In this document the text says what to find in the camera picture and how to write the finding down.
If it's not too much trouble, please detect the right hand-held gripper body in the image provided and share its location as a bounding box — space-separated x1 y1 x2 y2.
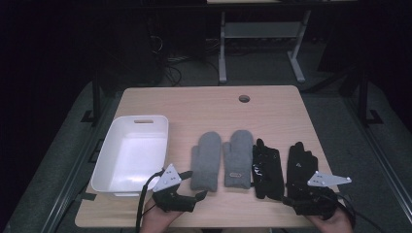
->
292 170 353 220

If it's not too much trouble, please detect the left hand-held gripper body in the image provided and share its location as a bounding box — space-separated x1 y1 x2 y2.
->
152 163 198 214

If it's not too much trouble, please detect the plain grey mitten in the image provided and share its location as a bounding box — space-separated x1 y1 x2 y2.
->
189 130 223 192

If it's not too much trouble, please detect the black glove with small logo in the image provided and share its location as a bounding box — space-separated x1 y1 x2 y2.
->
286 141 319 200

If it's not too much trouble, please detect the black glove with glossy print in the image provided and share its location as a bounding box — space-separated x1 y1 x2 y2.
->
251 138 286 202

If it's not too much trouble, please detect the white plastic bin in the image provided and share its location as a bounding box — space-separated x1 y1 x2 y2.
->
90 115 170 198

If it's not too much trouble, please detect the grey mitten with label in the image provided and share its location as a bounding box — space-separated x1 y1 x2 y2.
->
222 129 255 190

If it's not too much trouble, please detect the person's left hand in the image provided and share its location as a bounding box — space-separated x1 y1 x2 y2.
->
139 197 185 233

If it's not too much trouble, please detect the person's right hand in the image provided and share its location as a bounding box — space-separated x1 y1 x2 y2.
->
306 208 355 233

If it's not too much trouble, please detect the black metal stand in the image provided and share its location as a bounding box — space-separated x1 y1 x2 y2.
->
356 69 385 128
81 72 105 126

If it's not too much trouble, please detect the dark computer tower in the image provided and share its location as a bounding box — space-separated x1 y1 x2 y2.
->
105 14 169 88

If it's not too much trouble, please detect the left hand-held gripper cable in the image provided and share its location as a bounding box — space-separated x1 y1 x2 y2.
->
135 168 165 233

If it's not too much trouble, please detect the hand-held gripper cable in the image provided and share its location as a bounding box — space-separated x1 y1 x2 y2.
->
135 168 165 233
334 191 388 233

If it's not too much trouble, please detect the right hand-held gripper cable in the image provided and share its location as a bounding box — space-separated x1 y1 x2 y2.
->
334 191 388 233

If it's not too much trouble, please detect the aluminium floor rail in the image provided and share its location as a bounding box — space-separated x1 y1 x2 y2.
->
40 95 118 233
343 95 412 226

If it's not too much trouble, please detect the bundle of floor cables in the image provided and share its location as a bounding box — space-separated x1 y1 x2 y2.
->
149 33 222 87

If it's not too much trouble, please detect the white metal desk frame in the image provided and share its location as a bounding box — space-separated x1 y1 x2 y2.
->
217 9 313 85

